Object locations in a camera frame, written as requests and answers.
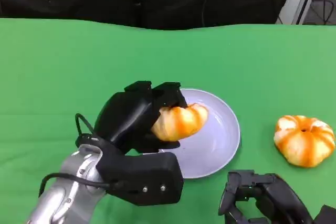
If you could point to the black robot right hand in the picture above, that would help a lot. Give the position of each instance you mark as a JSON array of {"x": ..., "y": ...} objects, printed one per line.
[{"x": 270, "y": 197}]

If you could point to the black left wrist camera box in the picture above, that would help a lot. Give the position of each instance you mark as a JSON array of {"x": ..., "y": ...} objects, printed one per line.
[{"x": 147, "y": 179}]

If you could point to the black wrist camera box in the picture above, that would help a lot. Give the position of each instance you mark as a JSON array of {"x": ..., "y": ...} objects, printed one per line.
[
  {"x": 147, "y": 179},
  {"x": 326, "y": 214}
]

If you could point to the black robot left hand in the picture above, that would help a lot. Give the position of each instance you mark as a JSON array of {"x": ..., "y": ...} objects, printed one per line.
[{"x": 126, "y": 119}]

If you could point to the green table cloth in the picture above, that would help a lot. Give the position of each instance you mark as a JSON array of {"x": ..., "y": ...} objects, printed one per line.
[{"x": 78, "y": 64}]

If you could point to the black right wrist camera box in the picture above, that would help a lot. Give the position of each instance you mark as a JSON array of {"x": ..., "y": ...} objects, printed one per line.
[{"x": 326, "y": 214}]

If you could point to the orange white toy bread roll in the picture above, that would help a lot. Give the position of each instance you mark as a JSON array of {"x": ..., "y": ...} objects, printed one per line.
[
  {"x": 181, "y": 124},
  {"x": 304, "y": 142}
]

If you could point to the lilac plate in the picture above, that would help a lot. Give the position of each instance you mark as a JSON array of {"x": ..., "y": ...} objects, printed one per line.
[{"x": 220, "y": 140}]

